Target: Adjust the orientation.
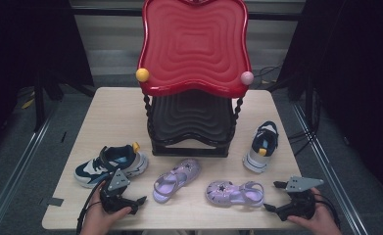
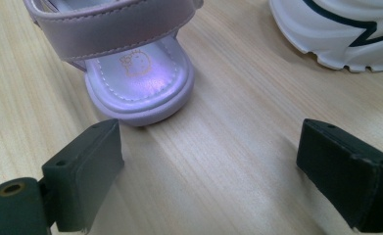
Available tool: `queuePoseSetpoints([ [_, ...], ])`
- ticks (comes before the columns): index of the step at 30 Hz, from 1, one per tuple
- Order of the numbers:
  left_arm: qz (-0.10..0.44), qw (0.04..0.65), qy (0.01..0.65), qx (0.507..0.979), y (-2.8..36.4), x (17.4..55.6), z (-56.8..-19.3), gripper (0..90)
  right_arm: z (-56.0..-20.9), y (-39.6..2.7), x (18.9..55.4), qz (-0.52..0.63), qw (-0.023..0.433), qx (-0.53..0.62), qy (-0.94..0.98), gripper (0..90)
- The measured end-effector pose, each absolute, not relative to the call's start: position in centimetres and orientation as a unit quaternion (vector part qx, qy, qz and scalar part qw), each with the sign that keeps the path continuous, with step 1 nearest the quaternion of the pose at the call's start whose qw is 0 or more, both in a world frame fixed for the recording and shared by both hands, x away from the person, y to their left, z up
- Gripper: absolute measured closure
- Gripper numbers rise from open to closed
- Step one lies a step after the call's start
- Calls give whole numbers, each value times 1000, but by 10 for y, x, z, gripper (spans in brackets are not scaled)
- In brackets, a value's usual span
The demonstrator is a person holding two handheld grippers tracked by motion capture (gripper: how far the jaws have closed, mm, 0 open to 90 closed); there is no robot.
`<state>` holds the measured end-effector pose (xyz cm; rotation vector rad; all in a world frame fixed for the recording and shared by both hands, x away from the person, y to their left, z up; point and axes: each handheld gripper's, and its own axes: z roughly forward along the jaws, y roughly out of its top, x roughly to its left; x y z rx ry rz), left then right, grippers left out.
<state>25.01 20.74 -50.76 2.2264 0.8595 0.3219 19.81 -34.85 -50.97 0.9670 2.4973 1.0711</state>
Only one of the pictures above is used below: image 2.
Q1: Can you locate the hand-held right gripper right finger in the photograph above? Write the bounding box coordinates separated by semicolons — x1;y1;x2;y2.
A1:
296;118;383;233

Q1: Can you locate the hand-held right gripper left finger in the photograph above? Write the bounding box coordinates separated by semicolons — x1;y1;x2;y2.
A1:
41;118;125;233

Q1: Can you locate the purple sandal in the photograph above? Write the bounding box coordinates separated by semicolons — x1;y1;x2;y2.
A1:
22;0;205;127

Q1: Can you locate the navy and white sneaker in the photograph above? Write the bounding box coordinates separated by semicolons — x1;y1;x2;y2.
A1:
267;0;383;73

